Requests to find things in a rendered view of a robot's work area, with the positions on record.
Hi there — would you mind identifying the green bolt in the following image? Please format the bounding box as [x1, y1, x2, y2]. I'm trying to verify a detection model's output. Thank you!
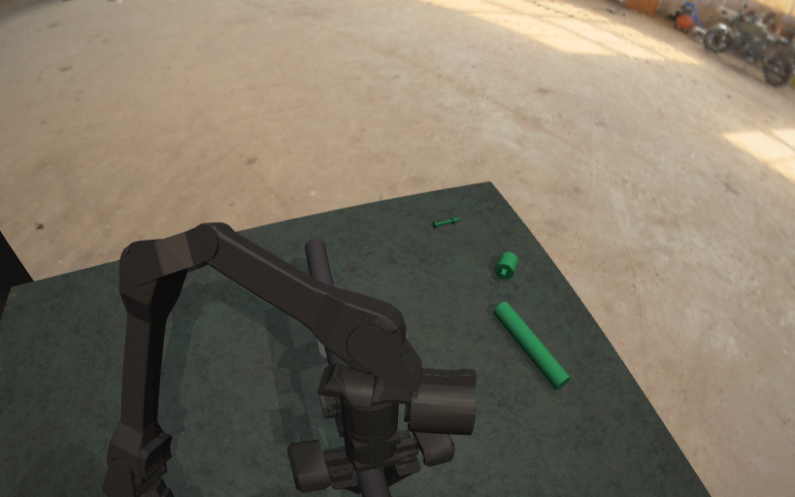
[433, 217, 461, 228]

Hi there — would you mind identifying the green cylinder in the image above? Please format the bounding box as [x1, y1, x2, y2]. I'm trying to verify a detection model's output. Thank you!
[495, 251, 518, 281]
[493, 302, 570, 390]

